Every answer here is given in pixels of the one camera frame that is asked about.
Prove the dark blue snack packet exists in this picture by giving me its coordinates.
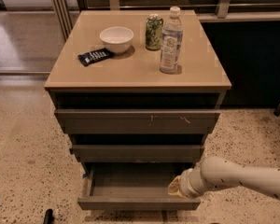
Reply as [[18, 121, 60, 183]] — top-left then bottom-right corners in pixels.
[[77, 49, 114, 66]]

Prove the grey bottom drawer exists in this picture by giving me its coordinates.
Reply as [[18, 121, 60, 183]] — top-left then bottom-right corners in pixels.
[[77, 163, 201, 211]]

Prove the grey top drawer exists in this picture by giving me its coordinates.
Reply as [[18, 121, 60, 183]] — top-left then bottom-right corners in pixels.
[[55, 109, 220, 134]]

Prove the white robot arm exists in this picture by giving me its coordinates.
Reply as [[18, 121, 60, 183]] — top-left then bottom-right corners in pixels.
[[168, 156, 280, 201]]

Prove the black object on floor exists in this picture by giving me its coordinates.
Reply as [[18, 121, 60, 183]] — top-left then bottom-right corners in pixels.
[[43, 209, 54, 224]]

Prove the white ceramic bowl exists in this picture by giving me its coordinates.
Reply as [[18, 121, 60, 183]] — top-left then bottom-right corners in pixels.
[[100, 26, 133, 54]]

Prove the grey drawer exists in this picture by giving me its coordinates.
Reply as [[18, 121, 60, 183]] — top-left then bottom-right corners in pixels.
[[77, 163, 201, 211], [55, 109, 220, 134], [71, 145, 204, 163]]

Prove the clear plastic water bottle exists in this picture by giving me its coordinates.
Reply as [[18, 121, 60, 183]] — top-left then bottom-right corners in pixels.
[[160, 7, 183, 74]]

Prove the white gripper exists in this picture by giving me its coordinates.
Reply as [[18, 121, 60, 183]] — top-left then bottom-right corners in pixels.
[[167, 167, 205, 199]]

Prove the grey drawer cabinet beige top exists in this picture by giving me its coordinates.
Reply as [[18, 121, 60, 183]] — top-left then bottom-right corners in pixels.
[[45, 10, 231, 172]]

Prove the grey middle drawer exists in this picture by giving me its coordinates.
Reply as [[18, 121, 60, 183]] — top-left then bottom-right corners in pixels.
[[71, 145, 204, 163]]

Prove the green drink can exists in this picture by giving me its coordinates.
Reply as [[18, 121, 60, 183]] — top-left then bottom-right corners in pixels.
[[146, 14, 163, 50]]

